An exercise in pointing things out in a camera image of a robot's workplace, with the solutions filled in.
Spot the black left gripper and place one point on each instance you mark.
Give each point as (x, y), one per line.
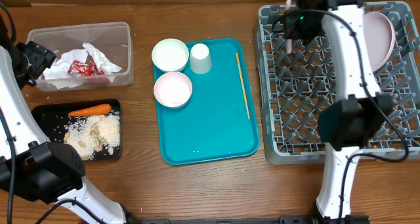
(39, 56)

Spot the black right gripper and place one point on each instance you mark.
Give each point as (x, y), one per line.
(296, 32)

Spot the white napkin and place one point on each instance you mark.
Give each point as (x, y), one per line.
(58, 71)

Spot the red snack wrapper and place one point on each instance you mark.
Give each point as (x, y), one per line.
(78, 69)

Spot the wooden chopstick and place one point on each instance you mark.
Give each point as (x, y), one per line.
(242, 85)

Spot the white round plate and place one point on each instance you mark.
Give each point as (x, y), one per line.
(380, 38)

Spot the orange carrot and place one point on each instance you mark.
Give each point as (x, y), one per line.
(97, 110)

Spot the white rice pile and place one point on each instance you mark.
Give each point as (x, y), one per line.
(108, 122)

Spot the peanuts pile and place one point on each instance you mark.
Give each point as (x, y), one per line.
(88, 141)

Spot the white upside-down cup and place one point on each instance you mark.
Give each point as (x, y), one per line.
(200, 59)

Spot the white bowl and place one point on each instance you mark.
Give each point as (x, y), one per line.
(170, 55)

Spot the pink bowl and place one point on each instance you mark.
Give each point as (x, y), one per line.
(173, 89)

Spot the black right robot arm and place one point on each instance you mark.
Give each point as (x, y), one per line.
(359, 110)

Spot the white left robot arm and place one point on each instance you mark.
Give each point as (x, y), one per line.
(33, 167)

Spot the grey dishwasher rack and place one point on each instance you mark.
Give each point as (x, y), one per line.
(297, 86)

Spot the black waste tray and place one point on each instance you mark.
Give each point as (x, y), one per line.
(52, 118)

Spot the clear plastic bin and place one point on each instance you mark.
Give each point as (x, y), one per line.
(112, 38)

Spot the teal plastic tray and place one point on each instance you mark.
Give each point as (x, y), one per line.
(213, 124)

